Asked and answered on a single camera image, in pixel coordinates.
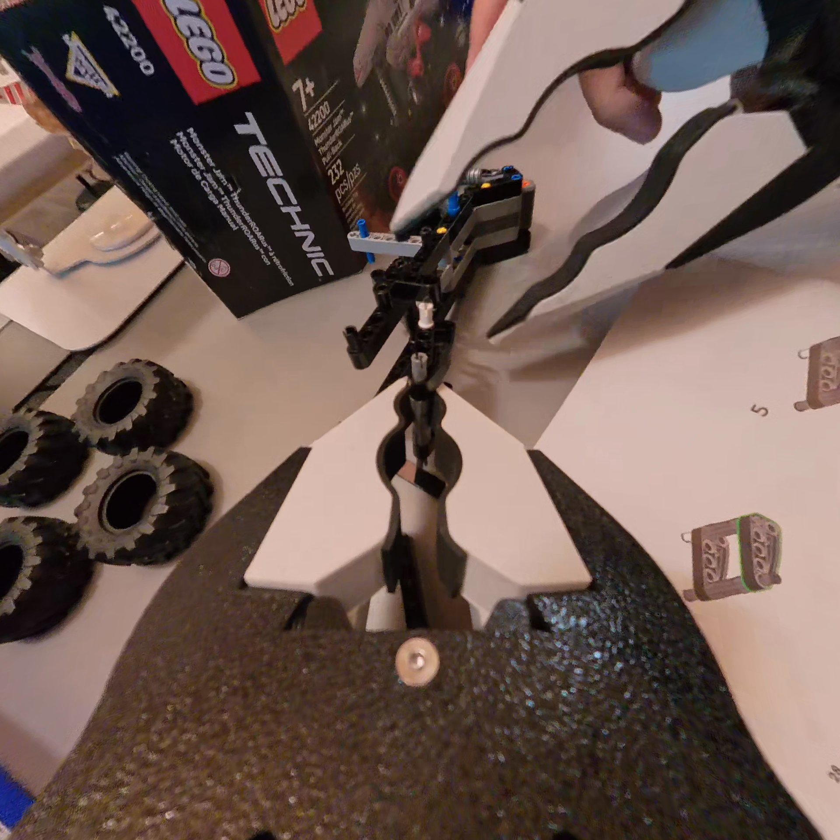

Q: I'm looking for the black grey toy brick chassis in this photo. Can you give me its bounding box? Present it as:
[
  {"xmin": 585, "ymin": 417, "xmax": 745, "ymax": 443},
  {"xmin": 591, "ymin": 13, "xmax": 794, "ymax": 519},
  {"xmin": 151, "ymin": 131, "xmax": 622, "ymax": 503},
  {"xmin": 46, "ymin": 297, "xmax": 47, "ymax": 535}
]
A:
[{"xmin": 343, "ymin": 164, "xmax": 536, "ymax": 473}]

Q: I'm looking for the blue plastic bin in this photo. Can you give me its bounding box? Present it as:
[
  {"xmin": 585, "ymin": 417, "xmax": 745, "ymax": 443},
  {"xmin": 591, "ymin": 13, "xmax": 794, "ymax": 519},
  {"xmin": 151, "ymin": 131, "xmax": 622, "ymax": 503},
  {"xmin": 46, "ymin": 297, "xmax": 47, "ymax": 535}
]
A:
[{"xmin": 0, "ymin": 764, "xmax": 34, "ymax": 828}]

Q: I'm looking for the white instruction booklet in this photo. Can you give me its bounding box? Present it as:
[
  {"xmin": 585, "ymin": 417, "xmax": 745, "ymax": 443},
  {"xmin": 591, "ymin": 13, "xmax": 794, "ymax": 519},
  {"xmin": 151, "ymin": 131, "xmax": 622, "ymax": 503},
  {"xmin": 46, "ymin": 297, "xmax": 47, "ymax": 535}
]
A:
[{"xmin": 535, "ymin": 252, "xmax": 840, "ymax": 840}]

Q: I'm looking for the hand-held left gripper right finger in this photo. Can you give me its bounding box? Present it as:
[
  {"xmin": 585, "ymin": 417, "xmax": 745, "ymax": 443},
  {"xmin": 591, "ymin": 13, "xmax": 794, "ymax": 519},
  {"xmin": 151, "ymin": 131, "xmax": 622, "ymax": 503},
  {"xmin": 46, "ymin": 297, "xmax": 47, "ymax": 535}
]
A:
[{"xmin": 420, "ymin": 381, "xmax": 593, "ymax": 631}]

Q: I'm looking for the black toy brick beam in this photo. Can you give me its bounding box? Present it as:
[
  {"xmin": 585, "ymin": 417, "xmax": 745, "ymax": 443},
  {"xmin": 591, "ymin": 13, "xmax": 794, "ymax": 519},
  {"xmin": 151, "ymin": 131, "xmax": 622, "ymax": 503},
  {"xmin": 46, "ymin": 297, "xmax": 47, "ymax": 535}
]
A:
[{"xmin": 382, "ymin": 533, "xmax": 427, "ymax": 627}]

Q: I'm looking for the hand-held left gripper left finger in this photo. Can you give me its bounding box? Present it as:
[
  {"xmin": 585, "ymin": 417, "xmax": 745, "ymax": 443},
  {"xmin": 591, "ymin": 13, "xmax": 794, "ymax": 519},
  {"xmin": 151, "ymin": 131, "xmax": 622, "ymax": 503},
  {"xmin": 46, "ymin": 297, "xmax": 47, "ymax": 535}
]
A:
[{"xmin": 243, "ymin": 379, "xmax": 421, "ymax": 631}]

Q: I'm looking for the person's right hand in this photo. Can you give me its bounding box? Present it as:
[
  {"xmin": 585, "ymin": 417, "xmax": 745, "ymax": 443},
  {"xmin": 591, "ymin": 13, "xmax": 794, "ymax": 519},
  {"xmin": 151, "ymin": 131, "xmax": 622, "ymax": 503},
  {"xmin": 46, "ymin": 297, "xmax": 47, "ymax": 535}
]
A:
[{"xmin": 581, "ymin": 62, "xmax": 664, "ymax": 147}]

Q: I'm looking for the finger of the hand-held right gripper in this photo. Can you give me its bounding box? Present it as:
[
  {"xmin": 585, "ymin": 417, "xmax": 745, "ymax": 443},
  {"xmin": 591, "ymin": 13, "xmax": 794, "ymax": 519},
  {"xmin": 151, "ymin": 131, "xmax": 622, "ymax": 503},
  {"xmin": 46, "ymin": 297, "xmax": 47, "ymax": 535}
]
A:
[
  {"xmin": 389, "ymin": 0, "xmax": 700, "ymax": 245},
  {"xmin": 487, "ymin": 98, "xmax": 809, "ymax": 342}
]

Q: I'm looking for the black toy tyre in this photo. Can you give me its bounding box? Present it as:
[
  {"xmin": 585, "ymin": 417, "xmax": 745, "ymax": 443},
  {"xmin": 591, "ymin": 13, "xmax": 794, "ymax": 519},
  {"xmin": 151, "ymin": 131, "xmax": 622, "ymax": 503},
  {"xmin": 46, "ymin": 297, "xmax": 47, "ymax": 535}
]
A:
[
  {"xmin": 0, "ymin": 515, "xmax": 95, "ymax": 644},
  {"xmin": 74, "ymin": 448, "xmax": 215, "ymax": 567},
  {"xmin": 71, "ymin": 359, "xmax": 196, "ymax": 454},
  {"xmin": 0, "ymin": 407, "xmax": 89, "ymax": 509}
]

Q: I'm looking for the black toy set box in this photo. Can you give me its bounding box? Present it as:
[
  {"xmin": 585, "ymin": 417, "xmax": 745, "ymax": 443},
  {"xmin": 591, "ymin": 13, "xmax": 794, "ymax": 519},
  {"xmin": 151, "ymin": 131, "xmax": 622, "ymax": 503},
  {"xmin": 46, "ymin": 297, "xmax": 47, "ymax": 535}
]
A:
[{"xmin": 0, "ymin": 0, "xmax": 500, "ymax": 319}]

